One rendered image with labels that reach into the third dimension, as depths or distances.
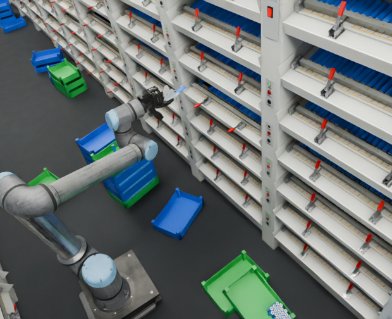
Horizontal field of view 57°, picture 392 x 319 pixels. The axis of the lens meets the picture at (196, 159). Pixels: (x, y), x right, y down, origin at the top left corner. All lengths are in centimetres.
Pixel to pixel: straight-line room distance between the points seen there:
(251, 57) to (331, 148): 44
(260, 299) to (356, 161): 96
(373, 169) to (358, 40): 43
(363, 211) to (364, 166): 21
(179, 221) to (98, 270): 72
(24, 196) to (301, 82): 103
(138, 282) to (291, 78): 129
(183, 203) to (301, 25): 153
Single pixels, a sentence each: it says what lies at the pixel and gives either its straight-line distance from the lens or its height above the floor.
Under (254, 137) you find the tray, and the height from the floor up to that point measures 75.
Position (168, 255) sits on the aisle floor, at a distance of 222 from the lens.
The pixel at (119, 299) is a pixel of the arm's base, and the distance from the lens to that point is 195.
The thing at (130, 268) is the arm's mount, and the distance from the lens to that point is 208.
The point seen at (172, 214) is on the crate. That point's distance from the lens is 237.
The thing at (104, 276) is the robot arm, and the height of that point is 40.
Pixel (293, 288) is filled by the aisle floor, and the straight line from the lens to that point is 208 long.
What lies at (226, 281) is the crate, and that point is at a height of 0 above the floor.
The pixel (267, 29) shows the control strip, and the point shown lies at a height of 131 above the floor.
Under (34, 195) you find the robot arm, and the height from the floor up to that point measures 97.
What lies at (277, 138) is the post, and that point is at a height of 86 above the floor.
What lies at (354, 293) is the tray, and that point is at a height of 16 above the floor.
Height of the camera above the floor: 188
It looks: 45 degrees down
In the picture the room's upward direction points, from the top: 11 degrees counter-clockwise
